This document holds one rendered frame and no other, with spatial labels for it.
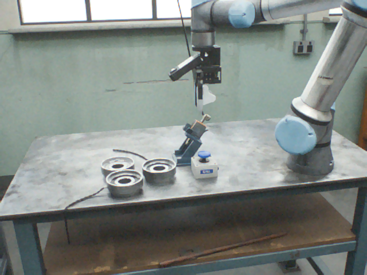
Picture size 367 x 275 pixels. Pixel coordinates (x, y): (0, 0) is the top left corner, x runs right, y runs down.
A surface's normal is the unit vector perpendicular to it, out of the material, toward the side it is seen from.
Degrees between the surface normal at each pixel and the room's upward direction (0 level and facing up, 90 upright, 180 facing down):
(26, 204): 0
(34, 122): 90
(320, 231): 0
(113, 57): 90
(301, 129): 97
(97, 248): 0
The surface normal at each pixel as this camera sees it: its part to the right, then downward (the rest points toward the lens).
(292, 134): -0.58, 0.41
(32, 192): -0.01, -0.93
